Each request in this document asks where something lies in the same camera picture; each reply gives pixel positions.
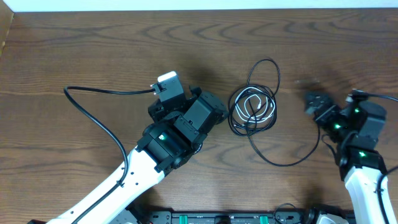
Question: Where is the white usb cable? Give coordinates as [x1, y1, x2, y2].
[233, 86, 277, 124]

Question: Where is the left camera black cable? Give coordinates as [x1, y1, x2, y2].
[63, 85, 156, 224]

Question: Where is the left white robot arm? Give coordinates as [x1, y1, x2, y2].
[49, 83, 228, 224]

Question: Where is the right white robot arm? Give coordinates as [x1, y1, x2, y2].
[305, 90, 397, 223]

